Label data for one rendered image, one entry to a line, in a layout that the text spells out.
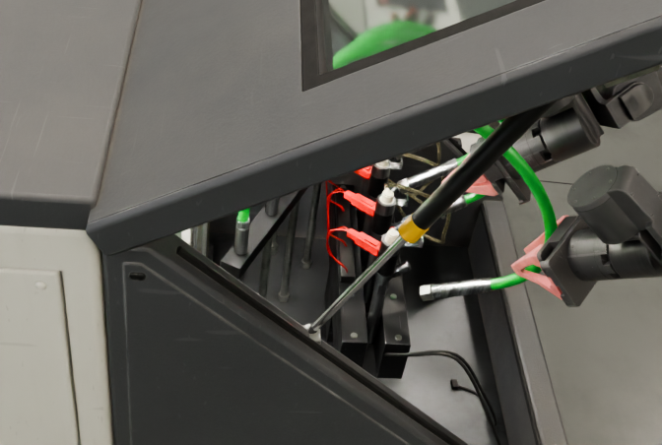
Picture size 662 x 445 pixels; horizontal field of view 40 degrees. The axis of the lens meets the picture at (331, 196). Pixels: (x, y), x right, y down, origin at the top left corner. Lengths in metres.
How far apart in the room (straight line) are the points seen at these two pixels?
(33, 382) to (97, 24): 0.34
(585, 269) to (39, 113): 0.57
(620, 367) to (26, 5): 2.15
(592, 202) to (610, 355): 1.89
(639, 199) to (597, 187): 0.04
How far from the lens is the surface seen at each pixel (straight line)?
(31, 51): 0.89
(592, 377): 2.72
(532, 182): 1.02
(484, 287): 1.13
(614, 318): 2.90
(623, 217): 0.94
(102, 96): 0.83
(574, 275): 1.03
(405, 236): 0.77
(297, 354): 0.85
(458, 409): 1.47
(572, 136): 1.09
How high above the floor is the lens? 1.99
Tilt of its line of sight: 41 degrees down
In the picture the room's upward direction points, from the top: 9 degrees clockwise
